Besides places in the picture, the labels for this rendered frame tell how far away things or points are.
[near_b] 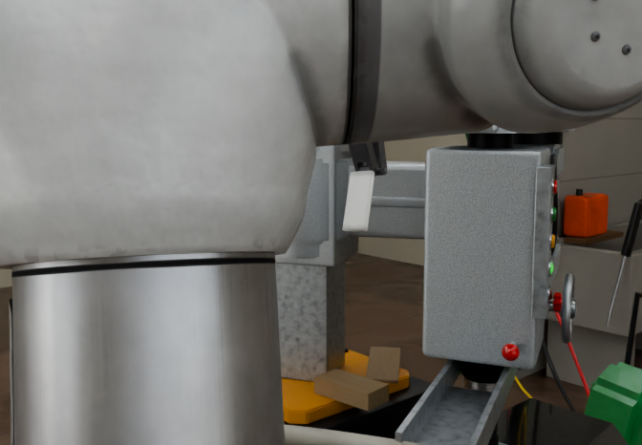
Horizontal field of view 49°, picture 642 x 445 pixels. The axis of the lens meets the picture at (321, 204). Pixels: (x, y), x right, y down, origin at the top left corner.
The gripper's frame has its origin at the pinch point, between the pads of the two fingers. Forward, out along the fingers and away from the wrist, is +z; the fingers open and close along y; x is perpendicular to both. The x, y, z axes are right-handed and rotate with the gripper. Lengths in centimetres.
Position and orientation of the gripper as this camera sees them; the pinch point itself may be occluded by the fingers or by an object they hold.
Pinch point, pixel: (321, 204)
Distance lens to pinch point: 73.7
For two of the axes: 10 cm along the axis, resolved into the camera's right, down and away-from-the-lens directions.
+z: -1.4, 9.6, -2.5
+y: 5.7, 2.8, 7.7
